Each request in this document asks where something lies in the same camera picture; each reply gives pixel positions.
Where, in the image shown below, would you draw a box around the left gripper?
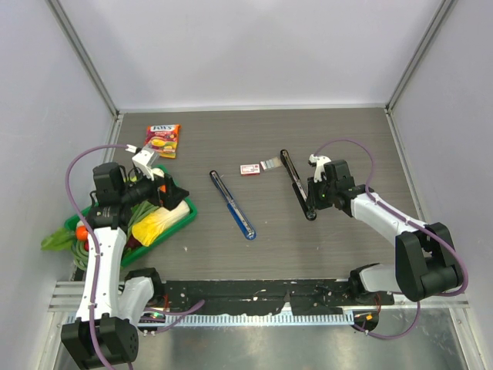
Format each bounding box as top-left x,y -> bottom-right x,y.
119,166 -> 188,210

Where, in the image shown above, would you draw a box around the napa cabbage toy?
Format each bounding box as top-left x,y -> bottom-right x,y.
132,200 -> 189,247

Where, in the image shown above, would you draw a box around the silver staple strips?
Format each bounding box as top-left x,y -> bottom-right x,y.
260,156 -> 283,171

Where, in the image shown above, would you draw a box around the green plastic tray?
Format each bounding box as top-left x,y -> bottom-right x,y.
64,164 -> 198,271

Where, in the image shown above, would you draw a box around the orange carrot toy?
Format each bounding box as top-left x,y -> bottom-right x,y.
75,226 -> 89,241

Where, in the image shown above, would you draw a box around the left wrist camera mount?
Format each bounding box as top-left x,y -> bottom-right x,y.
126,144 -> 159,180

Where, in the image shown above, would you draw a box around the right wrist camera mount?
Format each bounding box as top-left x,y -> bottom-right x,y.
308,154 -> 331,183

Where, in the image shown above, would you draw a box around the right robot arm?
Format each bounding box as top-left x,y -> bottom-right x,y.
307,155 -> 466,304

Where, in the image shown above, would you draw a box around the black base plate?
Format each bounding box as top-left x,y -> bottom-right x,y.
147,279 -> 394,316

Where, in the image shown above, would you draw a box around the red white staple box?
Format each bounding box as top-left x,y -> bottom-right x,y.
240,163 -> 260,176

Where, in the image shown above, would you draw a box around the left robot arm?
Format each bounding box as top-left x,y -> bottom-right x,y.
61,162 -> 189,369

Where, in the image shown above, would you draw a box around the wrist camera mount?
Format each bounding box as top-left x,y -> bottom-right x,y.
126,144 -> 159,180
308,154 -> 331,183

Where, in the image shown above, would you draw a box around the blue stapler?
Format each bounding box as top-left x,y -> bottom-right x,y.
210,170 -> 257,241

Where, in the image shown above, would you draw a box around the black stapler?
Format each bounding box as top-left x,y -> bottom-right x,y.
280,150 -> 317,221

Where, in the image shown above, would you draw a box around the green leafy vegetable toy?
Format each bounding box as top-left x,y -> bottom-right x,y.
41,227 -> 76,251

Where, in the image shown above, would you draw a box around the candy snack bag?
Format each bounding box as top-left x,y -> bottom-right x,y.
144,125 -> 181,159

